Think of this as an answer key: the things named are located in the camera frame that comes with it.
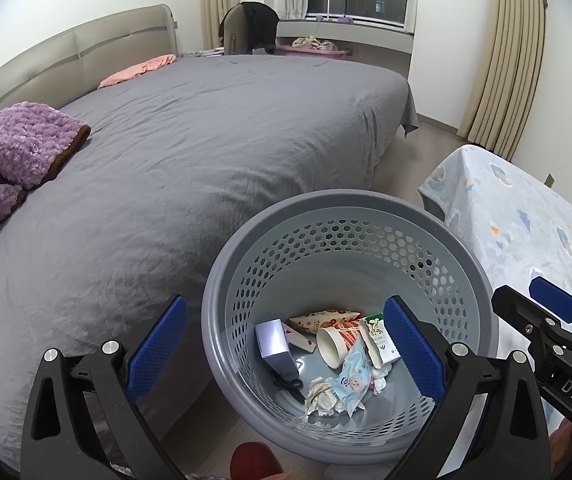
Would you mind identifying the black garment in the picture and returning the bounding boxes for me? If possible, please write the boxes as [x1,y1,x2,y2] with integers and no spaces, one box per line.
[238,1,279,56]

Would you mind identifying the white desk lamp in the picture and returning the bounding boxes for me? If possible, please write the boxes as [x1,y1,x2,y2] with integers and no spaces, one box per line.
[323,0,364,21]

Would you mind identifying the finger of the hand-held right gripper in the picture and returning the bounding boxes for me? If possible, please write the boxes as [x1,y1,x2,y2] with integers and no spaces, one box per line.
[528,276,572,342]
[492,284,567,362]

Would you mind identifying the lined paper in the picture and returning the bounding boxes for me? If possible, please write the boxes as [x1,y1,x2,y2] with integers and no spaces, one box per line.
[305,377,347,418]

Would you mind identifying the black hair clip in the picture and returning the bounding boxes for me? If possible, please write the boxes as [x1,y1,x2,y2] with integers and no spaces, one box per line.
[272,372,305,403]

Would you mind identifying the purple cardboard box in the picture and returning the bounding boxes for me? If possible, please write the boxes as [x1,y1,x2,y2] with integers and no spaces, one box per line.
[254,319,301,381]

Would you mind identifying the narrow beige curtain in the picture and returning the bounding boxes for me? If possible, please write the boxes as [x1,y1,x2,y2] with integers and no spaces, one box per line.
[201,0,241,53]

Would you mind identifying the pink basin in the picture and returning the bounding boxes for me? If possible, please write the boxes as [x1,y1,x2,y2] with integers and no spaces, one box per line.
[275,42,353,61]

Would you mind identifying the beige headboard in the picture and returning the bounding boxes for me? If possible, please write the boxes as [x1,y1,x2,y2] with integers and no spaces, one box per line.
[0,4,179,121]

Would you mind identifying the white tissue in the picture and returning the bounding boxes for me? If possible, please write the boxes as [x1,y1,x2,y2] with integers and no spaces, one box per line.
[370,362,393,396]

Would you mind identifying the grey bed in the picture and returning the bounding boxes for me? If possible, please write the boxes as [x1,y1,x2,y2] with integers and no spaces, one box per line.
[0,54,419,473]

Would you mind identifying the white snack bag blue print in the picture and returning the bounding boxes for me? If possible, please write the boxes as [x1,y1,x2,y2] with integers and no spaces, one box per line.
[326,337,374,416]

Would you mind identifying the grey perforated plastic basket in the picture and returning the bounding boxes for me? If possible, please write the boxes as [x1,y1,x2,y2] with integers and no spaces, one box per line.
[201,189,501,466]

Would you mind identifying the beige snack wrapper red edge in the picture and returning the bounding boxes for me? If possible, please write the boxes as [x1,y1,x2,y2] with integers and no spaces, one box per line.
[282,308,363,356]

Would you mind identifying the beige chair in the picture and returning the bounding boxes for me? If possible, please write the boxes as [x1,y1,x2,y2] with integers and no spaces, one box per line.
[218,2,279,56]

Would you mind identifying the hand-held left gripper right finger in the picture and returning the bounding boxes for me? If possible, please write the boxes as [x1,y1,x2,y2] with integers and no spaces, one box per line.
[383,295,551,480]

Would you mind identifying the dark red slipper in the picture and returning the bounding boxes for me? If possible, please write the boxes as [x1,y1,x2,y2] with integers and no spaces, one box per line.
[229,441,284,480]

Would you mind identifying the white window ledge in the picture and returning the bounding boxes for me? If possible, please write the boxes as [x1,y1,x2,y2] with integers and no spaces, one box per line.
[276,17,414,61]

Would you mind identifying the beige clothes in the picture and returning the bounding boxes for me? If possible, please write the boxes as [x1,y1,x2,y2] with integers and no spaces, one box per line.
[291,35,339,52]

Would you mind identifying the salmon pink cloth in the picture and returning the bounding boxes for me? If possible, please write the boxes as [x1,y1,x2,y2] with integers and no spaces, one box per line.
[548,417,572,480]

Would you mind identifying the pink pillow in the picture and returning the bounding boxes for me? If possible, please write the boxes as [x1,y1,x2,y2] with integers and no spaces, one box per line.
[97,54,177,90]

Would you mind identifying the white carton with cartoon print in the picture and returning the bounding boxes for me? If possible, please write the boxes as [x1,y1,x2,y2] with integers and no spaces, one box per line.
[357,312,401,368]

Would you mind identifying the red and white paper cup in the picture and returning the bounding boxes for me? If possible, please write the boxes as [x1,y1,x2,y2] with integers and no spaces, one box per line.
[316,323,364,368]

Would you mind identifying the purple fluffy blanket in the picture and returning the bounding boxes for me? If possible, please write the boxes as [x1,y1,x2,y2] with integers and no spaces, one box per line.
[0,102,92,286]

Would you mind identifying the wide beige curtain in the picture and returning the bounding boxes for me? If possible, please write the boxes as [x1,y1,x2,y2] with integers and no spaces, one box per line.
[466,0,549,161]

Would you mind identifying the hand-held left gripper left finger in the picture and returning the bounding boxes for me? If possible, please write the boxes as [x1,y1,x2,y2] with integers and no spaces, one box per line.
[20,295,189,480]

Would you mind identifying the light blue printed blanket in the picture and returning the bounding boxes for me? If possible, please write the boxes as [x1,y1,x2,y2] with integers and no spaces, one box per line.
[418,144,572,361]

